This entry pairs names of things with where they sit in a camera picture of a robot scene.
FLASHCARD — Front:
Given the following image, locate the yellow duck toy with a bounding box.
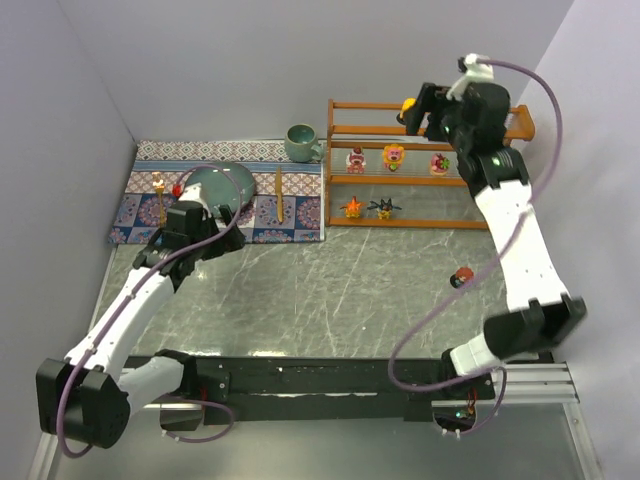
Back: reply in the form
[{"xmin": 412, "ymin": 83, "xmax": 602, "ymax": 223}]
[{"xmin": 396, "ymin": 98, "xmax": 416, "ymax": 125}]

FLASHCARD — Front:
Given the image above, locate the pink flower bear toy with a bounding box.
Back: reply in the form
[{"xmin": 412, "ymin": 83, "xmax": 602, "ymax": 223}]
[{"xmin": 382, "ymin": 144, "xmax": 405, "ymax": 172}]

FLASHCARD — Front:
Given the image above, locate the pink bear donut toy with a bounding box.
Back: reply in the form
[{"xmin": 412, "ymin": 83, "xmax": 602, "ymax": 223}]
[{"xmin": 429, "ymin": 153, "xmax": 450, "ymax": 176}]

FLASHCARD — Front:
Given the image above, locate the pink bear strawberry cake toy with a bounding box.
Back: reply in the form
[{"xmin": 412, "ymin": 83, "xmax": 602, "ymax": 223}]
[{"xmin": 345, "ymin": 147, "xmax": 366, "ymax": 174}]

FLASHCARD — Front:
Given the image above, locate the black yellow spiky creature toy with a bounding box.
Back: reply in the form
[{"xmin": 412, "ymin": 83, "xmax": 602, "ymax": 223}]
[{"xmin": 367, "ymin": 198, "xmax": 401, "ymax": 220}]

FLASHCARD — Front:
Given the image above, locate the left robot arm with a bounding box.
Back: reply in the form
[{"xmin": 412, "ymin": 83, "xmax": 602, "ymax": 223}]
[{"xmin": 36, "ymin": 200, "xmax": 245, "ymax": 459}]

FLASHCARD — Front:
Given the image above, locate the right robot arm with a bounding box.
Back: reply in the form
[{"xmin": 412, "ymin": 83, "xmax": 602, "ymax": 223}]
[{"xmin": 387, "ymin": 82, "xmax": 587, "ymax": 393}]

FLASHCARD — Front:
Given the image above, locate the orange wooden two-tier shelf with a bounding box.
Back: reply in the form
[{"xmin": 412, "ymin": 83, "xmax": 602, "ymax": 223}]
[{"xmin": 324, "ymin": 98, "xmax": 536, "ymax": 230}]

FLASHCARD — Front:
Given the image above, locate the teal ceramic plate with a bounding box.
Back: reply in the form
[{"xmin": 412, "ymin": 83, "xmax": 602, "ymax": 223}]
[{"xmin": 185, "ymin": 162, "xmax": 257, "ymax": 217}]

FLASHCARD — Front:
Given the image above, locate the patterned blue placemat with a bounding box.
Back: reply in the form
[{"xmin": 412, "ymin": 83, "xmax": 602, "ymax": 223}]
[{"xmin": 109, "ymin": 140, "xmax": 324, "ymax": 245}]

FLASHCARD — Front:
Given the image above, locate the gold knife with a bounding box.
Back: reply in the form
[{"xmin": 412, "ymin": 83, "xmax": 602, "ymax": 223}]
[{"xmin": 275, "ymin": 166, "xmax": 284, "ymax": 224}]

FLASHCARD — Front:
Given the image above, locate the teal ceramic mug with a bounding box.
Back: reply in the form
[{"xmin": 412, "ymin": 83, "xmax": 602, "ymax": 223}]
[{"xmin": 284, "ymin": 124, "xmax": 324, "ymax": 163}]

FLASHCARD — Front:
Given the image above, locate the red-haired small figurine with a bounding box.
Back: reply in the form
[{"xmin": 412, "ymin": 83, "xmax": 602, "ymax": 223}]
[{"xmin": 449, "ymin": 267, "xmax": 474, "ymax": 289}]

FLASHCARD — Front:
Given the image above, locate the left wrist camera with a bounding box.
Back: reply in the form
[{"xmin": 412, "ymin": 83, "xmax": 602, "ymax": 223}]
[{"xmin": 173, "ymin": 182, "xmax": 208, "ymax": 207}]

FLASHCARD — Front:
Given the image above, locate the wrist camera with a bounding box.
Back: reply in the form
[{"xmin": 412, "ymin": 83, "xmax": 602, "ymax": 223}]
[
  {"xmin": 446, "ymin": 53, "xmax": 494, "ymax": 101},
  {"xmin": 173, "ymin": 182, "xmax": 208, "ymax": 207}
]

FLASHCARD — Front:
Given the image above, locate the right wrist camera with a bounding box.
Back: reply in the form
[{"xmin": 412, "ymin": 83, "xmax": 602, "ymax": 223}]
[{"xmin": 446, "ymin": 53, "xmax": 494, "ymax": 101}]

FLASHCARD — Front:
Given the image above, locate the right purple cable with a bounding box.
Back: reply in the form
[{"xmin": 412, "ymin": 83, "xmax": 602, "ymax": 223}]
[{"xmin": 387, "ymin": 57, "xmax": 564, "ymax": 439}]

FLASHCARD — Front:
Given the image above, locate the purple cable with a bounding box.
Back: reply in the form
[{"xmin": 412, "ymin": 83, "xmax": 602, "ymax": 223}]
[
  {"xmin": 55, "ymin": 163, "xmax": 244, "ymax": 459},
  {"xmin": 387, "ymin": 57, "xmax": 564, "ymax": 439}
]

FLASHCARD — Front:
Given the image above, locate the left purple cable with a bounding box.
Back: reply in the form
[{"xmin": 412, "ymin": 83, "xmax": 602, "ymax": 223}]
[{"xmin": 55, "ymin": 163, "xmax": 244, "ymax": 459}]

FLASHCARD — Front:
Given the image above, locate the black base frame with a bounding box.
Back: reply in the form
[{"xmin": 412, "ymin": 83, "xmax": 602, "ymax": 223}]
[{"xmin": 156, "ymin": 356, "xmax": 496, "ymax": 422}]

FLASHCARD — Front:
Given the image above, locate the aluminium rail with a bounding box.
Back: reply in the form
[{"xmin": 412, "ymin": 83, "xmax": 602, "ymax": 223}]
[{"xmin": 122, "ymin": 362, "xmax": 581, "ymax": 409}]

